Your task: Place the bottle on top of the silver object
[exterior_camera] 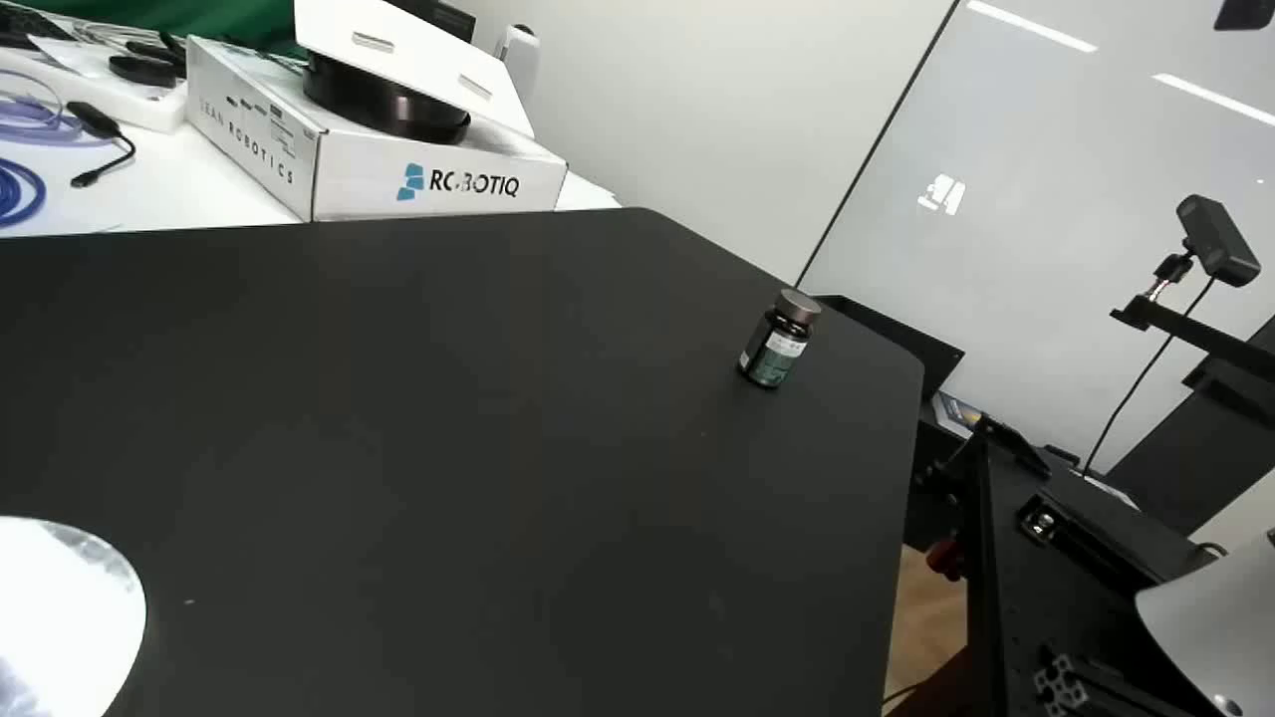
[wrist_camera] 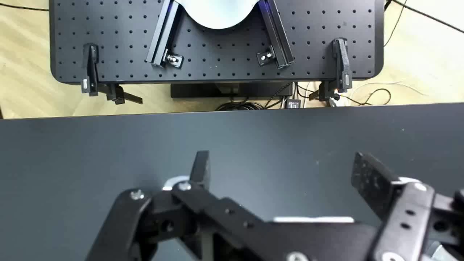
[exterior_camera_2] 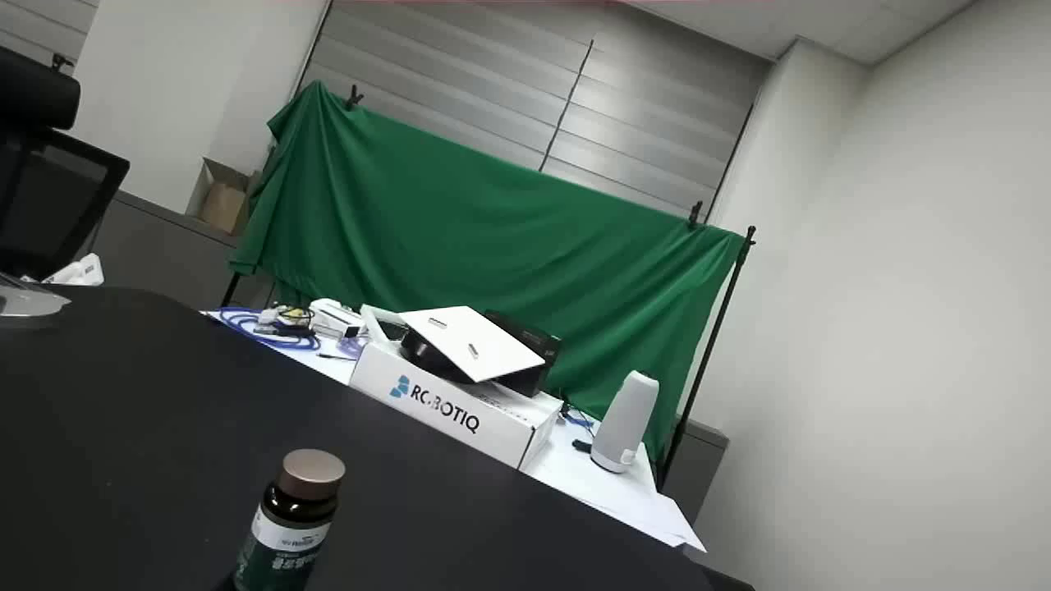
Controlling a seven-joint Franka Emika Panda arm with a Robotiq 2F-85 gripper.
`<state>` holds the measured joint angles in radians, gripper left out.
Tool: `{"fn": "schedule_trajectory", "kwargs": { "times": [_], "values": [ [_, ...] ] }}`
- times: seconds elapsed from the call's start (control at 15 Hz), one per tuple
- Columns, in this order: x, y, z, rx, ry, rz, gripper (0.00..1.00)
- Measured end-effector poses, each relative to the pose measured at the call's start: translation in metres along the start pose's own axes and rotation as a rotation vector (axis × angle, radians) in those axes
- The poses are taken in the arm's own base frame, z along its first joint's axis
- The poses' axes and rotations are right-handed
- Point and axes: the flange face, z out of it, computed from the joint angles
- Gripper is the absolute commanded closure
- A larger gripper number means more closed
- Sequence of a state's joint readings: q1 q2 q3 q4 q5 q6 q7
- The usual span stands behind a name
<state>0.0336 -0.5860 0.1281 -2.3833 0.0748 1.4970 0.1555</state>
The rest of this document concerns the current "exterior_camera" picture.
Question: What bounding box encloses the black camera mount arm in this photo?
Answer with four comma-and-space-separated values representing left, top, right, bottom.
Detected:
1108, 292, 1275, 389

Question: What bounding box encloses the black camera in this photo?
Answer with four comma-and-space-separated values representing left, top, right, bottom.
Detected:
1173, 191, 1263, 292

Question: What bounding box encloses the green cloth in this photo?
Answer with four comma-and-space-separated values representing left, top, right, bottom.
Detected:
53, 0, 298, 44

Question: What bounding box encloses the black ceiling fixture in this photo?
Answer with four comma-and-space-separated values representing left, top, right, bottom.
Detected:
1211, 0, 1275, 36

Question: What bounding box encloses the white Robotiq cardboard box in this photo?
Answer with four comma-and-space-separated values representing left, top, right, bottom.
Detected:
183, 0, 570, 227

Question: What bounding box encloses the black round disc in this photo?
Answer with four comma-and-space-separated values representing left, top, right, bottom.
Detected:
298, 56, 476, 149

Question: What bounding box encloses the black metal stand frame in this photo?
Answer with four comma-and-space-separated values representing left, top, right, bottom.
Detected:
913, 410, 1222, 717

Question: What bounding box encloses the thin black camera cable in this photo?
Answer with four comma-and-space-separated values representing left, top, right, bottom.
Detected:
1076, 248, 1219, 477

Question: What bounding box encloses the dark blue cable coil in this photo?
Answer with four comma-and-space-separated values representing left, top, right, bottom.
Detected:
0, 157, 53, 232

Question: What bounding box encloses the black cable with adapter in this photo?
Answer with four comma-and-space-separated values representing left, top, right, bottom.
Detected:
64, 94, 140, 191

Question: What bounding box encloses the small black device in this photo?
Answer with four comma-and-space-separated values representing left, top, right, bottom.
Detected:
109, 29, 193, 90

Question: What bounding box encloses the white round plate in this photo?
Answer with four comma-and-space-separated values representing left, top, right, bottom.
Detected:
0, 513, 152, 717

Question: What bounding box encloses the dark green bottle tan cap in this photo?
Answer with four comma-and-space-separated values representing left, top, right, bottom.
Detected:
732, 288, 826, 393

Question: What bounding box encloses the pale blue cable bundle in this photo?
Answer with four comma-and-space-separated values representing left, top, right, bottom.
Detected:
0, 88, 101, 150

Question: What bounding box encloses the white rounded object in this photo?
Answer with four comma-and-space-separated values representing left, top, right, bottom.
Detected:
1132, 470, 1275, 717

